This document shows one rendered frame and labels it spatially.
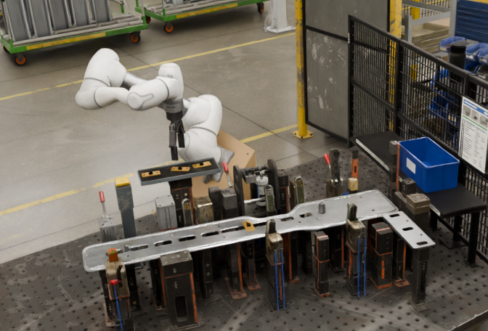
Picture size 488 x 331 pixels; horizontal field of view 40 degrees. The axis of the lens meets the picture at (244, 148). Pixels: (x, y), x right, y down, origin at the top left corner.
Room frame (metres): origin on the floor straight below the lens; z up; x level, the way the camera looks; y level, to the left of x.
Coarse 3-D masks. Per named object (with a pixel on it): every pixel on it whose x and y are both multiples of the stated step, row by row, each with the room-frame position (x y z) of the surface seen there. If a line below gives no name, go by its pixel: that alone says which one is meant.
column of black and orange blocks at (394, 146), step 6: (390, 144) 2.90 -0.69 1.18; (396, 144) 2.87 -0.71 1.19; (390, 150) 2.90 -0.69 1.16; (396, 150) 2.87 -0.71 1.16; (390, 156) 2.90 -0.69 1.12; (396, 156) 2.88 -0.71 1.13; (390, 162) 2.90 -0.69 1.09; (396, 162) 2.88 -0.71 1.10; (390, 168) 2.89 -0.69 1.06; (396, 168) 2.87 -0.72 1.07; (390, 174) 2.90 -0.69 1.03; (396, 174) 2.88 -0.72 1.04; (390, 180) 2.89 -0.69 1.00; (396, 180) 2.88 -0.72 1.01; (390, 186) 2.91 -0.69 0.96; (396, 186) 2.88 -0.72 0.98; (390, 192) 2.89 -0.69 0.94; (390, 198) 2.88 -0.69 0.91; (390, 216) 2.88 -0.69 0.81
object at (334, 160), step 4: (336, 148) 2.83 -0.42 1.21; (332, 152) 2.81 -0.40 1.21; (336, 152) 2.79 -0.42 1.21; (332, 156) 2.81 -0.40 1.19; (336, 156) 2.78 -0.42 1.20; (332, 160) 2.80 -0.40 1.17; (336, 160) 2.82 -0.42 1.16; (332, 164) 2.80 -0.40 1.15; (336, 164) 2.81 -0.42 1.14; (332, 168) 2.80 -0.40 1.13; (336, 168) 2.81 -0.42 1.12; (332, 172) 2.80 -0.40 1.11; (336, 172) 2.81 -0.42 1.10; (332, 176) 2.80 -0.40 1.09; (340, 180) 2.79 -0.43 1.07; (340, 184) 2.79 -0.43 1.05
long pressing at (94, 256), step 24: (360, 192) 2.78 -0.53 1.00; (240, 216) 2.63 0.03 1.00; (288, 216) 2.61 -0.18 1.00; (312, 216) 2.60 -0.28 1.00; (336, 216) 2.58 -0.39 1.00; (360, 216) 2.57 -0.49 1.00; (120, 240) 2.49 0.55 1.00; (144, 240) 2.49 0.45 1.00; (168, 240) 2.48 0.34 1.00; (192, 240) 2.46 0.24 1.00; (216, 240) 2.45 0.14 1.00; (240, 240) 2.45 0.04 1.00; (96, 264) 2.33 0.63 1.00
